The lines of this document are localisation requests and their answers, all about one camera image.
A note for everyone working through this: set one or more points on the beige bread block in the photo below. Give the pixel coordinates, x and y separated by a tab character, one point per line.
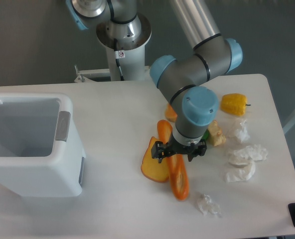
216	136

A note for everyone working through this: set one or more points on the yellow bell pepper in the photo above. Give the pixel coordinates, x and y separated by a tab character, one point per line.
234	104

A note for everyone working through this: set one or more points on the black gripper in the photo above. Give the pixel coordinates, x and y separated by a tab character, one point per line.
192	149

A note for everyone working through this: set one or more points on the orange toast slice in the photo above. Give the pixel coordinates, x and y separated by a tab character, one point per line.
151	168

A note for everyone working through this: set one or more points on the small crumpled tissue front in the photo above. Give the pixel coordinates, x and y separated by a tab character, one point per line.
206	206

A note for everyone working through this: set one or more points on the long orange baguette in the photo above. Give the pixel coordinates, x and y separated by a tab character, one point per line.
176	168

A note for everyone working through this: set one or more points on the crumpled white tissue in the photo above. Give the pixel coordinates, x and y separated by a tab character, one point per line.
239	174
247	155
239	131

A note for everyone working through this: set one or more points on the white plastic bin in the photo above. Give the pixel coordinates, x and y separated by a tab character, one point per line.
41	153

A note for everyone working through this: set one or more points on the crumpled white tissue upper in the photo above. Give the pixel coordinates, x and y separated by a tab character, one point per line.
239	131

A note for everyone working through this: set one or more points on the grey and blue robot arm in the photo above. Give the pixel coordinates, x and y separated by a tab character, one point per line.
180	82

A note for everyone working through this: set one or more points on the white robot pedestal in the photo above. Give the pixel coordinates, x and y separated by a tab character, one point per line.
125	47

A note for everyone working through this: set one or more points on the white metal base frame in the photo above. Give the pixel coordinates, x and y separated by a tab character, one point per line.
95	73

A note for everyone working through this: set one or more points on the green bell pepper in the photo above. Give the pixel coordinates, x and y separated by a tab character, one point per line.
206	135

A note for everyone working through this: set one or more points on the round orange bread roll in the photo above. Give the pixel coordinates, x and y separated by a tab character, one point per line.
170	114

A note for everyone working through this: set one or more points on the crumpled white tissue middle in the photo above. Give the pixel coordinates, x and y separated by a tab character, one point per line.
247	155

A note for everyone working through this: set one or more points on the crumpled white tissue lower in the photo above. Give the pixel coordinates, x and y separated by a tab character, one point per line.
239	174

